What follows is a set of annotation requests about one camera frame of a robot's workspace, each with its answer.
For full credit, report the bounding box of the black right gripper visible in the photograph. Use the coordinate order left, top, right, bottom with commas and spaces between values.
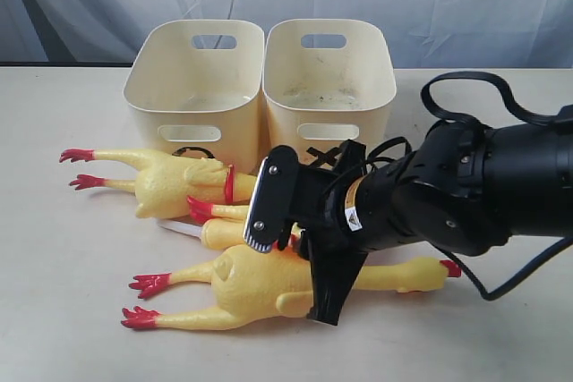
289, 140, 367, 325

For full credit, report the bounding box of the whole rubber chicken front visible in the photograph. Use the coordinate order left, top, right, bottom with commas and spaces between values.
121, 245, 462, 331

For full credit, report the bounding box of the whole rubber chicken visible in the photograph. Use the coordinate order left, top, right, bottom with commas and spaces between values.
59, 149, 256, 219
121, 245, 462, 331

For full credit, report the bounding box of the detached rubber chicken head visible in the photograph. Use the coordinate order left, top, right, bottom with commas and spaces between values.
155, 217, 305, 251

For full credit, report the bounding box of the headless rubber chicken body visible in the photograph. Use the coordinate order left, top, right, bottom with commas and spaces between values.
187, 196, 249, 224

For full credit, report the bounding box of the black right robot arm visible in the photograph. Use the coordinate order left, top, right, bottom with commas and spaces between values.
293, 106, 572, 325

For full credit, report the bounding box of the cream bin with cross mark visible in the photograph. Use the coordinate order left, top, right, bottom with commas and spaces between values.
261, 19, 397, 164

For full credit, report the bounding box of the whole rubber chicken near bins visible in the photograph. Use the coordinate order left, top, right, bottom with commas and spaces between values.
59, 149, 256, 219

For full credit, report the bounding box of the cream bin with circle mark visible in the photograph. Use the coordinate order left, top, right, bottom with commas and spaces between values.
123, 20, 265, 173

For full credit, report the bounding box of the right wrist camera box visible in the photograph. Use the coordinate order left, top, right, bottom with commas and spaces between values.
243, 145, 299, 253

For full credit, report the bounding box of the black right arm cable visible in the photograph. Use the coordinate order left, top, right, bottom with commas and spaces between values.
357, 71, 573, 302

